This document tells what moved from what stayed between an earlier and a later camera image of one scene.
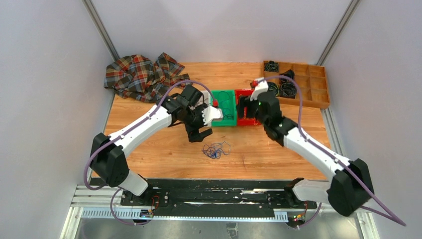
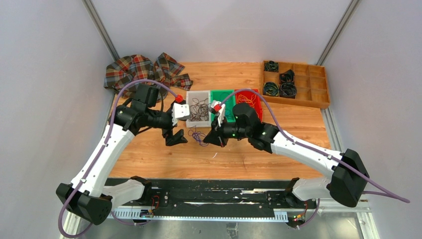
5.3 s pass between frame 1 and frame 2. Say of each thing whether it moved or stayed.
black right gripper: moved
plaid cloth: stayed
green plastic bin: stayed
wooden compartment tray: stayed
